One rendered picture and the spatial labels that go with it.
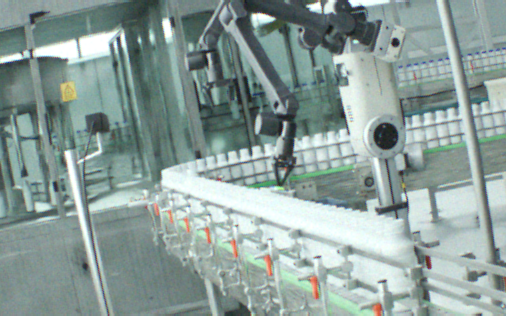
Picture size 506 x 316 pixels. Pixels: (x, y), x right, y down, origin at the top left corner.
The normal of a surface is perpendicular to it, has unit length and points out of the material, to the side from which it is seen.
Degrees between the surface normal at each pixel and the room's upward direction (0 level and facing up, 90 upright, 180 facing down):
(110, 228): 90
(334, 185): 90
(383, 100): 101
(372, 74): 90
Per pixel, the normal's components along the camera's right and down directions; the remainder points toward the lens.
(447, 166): -0.12, 0.07
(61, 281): 0.18, 0.02
